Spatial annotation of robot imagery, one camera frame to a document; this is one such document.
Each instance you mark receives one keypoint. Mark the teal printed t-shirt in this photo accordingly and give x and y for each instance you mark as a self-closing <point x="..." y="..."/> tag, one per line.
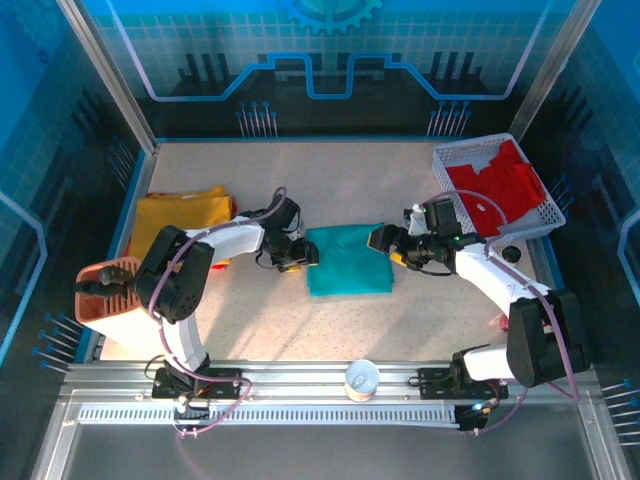
<point x="350" y="265"/>

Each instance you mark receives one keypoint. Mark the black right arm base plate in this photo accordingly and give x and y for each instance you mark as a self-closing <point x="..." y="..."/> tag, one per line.
<point x="432" y="382"/>

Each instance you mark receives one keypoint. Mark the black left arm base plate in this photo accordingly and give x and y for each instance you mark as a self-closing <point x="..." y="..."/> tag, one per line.
<point x="225" y="382"/>

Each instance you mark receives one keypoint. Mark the beige bottle with black cap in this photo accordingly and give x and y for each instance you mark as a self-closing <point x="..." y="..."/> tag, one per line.
<point x="512" y="253"/>

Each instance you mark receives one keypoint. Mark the red t-shirt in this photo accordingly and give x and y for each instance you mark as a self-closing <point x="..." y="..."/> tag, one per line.
<point x="500" y="190"/>

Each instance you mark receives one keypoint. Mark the white plastic basket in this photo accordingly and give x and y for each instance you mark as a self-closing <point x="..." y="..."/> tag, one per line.
<point x="550" y="220"/>

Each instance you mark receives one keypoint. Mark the tin can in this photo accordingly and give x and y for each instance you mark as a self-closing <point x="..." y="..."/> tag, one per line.
<point x="361" y="382"/>

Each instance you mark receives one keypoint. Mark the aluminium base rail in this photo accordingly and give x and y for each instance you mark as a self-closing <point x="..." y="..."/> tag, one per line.
<point x="300" y="380"/>

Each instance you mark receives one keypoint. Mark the orange and cream utensil holder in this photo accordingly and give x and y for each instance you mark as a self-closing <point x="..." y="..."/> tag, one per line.
<point x="115" y="325"/>

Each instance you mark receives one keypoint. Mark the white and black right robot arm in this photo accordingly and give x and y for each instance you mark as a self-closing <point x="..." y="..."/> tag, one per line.
<point x="500" y="280"/>

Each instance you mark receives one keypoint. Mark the aluminium frame post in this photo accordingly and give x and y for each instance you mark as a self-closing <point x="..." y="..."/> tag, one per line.
<point x="550" y="70"/>
<point x="110" y="80"/>

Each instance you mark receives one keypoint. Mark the black utensil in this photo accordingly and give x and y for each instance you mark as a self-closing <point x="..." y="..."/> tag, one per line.
<point x="107" y="280"/>

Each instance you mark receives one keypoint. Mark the orange folded t-shirt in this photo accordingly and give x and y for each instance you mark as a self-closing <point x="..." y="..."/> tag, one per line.
<point x="220" y="265"/>

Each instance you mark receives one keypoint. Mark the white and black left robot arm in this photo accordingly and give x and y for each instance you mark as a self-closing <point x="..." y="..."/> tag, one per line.
<point x="175" y="270"/>

